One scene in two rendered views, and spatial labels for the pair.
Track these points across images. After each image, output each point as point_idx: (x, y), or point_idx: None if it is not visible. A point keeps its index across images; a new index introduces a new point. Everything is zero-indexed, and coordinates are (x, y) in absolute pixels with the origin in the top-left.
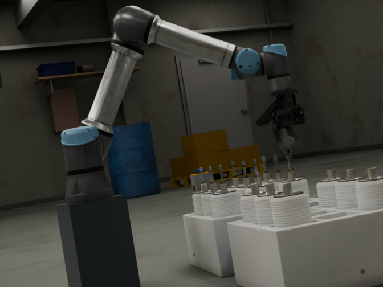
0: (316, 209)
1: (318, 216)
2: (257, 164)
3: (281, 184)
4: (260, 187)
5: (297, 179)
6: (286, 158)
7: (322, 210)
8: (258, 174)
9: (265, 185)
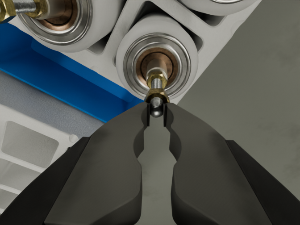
0: (52, 157)
1: (2, 189)
2: (6, 21)
3: (118, 53)
4: (35, 36)
5: (140, 95)
6: (146, 97)
7: (41, 172)
8: (32, 11)
9: (51, 43)
